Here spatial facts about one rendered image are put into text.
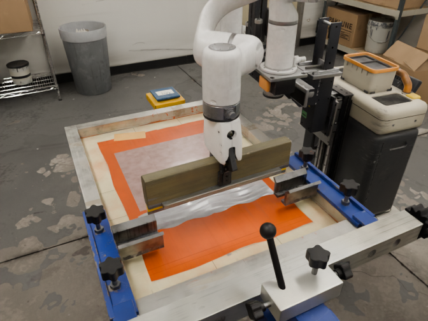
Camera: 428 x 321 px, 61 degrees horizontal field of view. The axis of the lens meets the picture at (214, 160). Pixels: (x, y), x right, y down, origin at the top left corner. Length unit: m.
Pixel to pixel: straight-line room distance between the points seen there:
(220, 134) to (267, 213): 0.30
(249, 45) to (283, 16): 0.51
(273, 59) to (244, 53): 0.56
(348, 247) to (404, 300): 1.38
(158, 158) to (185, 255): 0.40
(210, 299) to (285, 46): 0.86
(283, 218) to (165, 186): 0.32
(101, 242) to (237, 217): 0.33
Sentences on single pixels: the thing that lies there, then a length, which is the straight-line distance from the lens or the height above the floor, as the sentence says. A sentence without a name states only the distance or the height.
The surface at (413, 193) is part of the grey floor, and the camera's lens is 2.85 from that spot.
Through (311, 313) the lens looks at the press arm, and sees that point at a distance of 0.66.
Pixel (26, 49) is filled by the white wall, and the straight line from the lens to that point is 4.42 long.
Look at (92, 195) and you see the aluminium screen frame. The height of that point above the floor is 0.99.
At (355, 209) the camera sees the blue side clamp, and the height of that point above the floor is 1.00.
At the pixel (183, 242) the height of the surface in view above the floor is 0.95.
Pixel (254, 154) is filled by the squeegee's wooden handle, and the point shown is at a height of 1.13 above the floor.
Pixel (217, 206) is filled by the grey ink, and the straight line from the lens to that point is 0.95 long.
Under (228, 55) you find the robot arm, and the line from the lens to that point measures 0.67.
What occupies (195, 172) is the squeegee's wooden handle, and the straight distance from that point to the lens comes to 0.78.
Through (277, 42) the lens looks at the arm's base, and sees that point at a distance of 1.25.
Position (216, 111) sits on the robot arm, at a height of 1.27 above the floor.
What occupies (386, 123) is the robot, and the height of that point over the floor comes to 0.85.
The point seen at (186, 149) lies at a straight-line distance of 1.17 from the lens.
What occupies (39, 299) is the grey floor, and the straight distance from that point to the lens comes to 2.12.
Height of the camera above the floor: 1.58
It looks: 34 degrees down
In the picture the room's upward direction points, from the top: straight up
